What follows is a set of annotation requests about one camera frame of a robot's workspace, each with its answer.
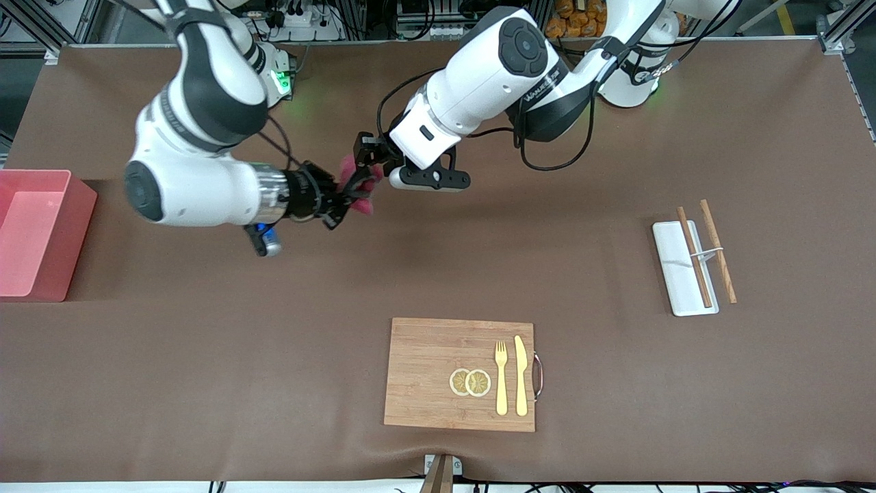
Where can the bamboo cutting board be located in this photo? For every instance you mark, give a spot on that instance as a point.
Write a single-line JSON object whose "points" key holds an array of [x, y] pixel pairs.
{"points": [[424, 376]]}

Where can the lemon slice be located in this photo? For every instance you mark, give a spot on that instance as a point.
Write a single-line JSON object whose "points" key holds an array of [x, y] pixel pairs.
{"points": [[479, 383], [457, 382]]}

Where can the yellow plastic fork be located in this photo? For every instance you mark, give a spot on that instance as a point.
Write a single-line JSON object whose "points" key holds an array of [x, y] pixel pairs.
{"points": [[501, 383]]}

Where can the white power strip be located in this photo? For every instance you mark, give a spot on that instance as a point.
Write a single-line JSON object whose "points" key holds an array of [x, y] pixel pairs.
{"points": [[301, 20]]}

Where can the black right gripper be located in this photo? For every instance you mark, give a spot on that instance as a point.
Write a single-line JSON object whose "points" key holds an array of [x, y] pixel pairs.
{"points": [[306, 194]]}

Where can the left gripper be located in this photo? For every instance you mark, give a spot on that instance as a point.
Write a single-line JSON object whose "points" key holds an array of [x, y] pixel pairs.
{"points": [[378, 155]]}

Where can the grey metal table bracket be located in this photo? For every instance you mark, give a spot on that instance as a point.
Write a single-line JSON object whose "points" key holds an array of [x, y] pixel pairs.
{"points": [[443, 472]]}

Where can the yellow plastic knife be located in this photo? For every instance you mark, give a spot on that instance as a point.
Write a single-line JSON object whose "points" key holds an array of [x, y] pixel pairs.
{"points": [[521, 376]]}

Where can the pink plastic bin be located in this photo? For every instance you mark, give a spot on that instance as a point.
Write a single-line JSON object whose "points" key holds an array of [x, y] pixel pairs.
{"points": [[41, 239]]}

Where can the orange snack packets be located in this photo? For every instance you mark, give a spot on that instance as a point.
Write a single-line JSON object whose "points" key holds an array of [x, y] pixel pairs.
{"points": [[571, 17]]}

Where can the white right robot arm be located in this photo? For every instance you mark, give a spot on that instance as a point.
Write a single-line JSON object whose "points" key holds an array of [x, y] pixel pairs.
{"points": [[198, 137]]}

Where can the dark red cloth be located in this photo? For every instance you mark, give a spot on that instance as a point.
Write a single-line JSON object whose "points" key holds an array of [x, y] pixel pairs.
{"points": [[368, 202]]}

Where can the brown wooden chopstick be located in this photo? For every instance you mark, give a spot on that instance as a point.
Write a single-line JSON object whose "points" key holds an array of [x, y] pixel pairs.
{"points": [[718, 253], [694, 257]]}

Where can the white rectangular tray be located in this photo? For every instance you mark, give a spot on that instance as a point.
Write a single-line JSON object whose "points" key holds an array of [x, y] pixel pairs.
{"points": [[674, 274]]}

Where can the brown table cover mat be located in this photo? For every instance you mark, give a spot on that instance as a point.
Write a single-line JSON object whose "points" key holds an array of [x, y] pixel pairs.
{"points": [[274, 342]]}

